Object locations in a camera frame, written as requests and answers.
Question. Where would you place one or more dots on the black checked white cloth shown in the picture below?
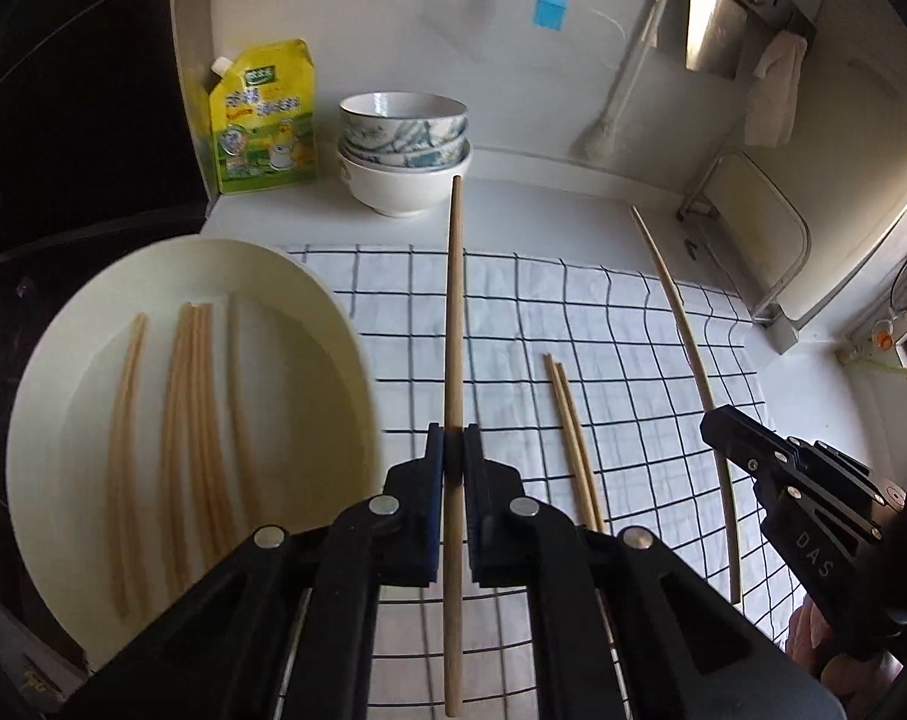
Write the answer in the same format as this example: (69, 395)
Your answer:
(401, 360)

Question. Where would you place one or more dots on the yellow spouted refill pouch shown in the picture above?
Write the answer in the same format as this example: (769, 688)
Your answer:
(262, 127)

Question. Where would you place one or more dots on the plain wooden chopstick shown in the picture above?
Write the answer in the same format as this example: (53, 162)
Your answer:
(575, 427)
(564, 427)
(455, 315)
(682, 315)

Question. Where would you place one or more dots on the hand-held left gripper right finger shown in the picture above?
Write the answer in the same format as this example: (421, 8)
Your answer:
(473, 465)

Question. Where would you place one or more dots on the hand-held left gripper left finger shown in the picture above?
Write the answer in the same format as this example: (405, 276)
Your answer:
(432, 465)

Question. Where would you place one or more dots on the white cutting board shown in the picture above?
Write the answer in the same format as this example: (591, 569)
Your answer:
(761, 240)

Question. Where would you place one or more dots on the bunch of chopsticks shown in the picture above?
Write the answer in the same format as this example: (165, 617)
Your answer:
(175, 427)

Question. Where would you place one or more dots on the plain white bowl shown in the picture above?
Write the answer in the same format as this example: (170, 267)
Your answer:
(404, 191)

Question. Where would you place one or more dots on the blue patterned bowl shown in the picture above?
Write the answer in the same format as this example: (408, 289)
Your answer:
(404, 124)
(404, 156)

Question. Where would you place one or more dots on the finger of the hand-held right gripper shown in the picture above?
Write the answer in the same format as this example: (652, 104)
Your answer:
(746, 439)

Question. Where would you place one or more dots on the steel cleaver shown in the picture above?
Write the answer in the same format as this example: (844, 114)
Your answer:
(712, 30)

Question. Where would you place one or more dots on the metal board stand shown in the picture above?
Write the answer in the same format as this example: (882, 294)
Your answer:
(787, 330)

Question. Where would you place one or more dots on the white round plate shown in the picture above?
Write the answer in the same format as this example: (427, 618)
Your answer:
(288, 330)

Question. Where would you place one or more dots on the white hanging rag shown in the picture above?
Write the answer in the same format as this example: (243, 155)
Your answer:
(772, 90)

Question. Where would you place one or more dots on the person's right hand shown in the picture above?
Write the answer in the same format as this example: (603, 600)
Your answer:
(802, 634)

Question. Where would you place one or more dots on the black stove top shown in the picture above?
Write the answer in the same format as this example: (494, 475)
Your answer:
(18, 270)

